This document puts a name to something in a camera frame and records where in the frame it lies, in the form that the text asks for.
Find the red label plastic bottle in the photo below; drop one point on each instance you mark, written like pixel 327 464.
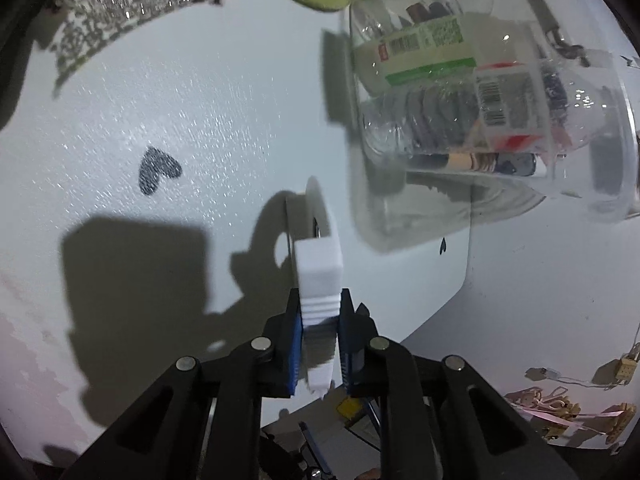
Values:
pixel 450 120

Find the green label plastic bottle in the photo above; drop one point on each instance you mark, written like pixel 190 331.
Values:
pixel 430 45

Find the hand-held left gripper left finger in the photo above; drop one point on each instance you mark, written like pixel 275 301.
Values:
pixel 297 350

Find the clear plastic container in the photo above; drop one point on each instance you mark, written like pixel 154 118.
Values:
pixel 575 125

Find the small wooden block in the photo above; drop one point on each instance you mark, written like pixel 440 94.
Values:
pixel 624 369

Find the pale pink hand mirror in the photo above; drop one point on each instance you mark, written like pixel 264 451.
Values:
pixel 320 265

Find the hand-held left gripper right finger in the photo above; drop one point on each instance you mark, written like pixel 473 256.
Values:
pixel 348 355

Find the small yellow box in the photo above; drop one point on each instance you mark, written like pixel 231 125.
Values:
pixel 350 408

